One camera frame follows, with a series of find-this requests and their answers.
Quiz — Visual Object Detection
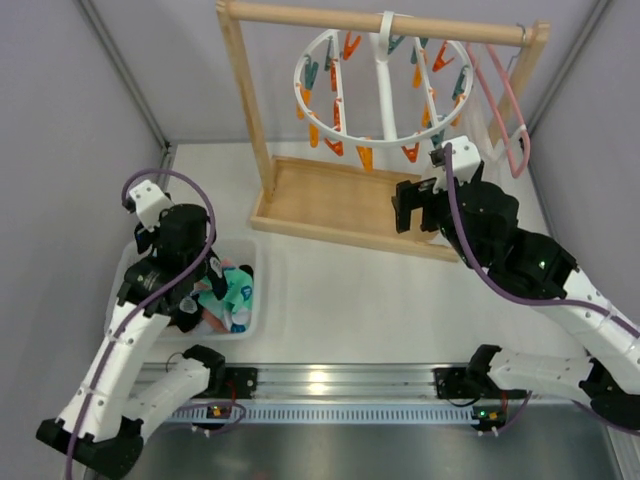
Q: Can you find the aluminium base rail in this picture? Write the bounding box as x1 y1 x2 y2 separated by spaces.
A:
134 362 591 401

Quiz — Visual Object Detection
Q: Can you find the pink sock front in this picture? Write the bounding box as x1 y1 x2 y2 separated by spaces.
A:
195 258 244 334

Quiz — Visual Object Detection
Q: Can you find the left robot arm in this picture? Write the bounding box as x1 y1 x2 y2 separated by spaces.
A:
36 204 225 479

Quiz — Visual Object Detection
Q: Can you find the white cloth garment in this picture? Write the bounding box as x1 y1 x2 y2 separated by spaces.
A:
427 97 498 238

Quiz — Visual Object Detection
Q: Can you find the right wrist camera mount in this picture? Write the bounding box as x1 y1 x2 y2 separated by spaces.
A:
421 135 482 194

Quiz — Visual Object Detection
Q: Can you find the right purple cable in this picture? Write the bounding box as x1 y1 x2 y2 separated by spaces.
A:
443 143 640 431

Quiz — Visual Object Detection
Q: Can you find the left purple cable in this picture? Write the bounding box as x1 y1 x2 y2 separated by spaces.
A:
64 168 217 480

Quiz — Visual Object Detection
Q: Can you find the wooden clothes rack frame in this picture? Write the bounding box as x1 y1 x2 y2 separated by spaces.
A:
216 1 550 262

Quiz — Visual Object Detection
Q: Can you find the black patterned sock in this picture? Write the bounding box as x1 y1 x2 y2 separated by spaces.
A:
172 252 228 333

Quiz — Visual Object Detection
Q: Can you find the pink wire hanger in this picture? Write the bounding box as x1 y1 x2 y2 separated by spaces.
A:
465 42 531 177

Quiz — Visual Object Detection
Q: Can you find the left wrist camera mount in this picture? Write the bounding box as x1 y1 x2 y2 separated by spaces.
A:
123 180 173 232

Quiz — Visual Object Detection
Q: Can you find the perforated cable duct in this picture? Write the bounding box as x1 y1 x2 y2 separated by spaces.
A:
168 404 502 425

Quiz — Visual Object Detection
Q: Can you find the purple cable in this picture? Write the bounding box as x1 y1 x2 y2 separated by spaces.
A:
443 143 640 431
64 168 217 480

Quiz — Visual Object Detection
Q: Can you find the white round clip hanger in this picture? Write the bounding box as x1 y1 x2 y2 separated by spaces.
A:
293 12 475 161

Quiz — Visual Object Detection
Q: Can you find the mint green sock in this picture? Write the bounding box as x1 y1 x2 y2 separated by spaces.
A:
197 264 254 334

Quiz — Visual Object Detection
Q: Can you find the white plastic basket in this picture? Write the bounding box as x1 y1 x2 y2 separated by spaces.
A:
104 236 265 341

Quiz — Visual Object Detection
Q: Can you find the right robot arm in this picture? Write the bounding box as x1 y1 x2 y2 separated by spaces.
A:
391 179 639 435

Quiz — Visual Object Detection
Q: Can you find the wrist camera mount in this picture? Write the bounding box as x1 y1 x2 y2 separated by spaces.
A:
421 135 482 194
123 180 173 232

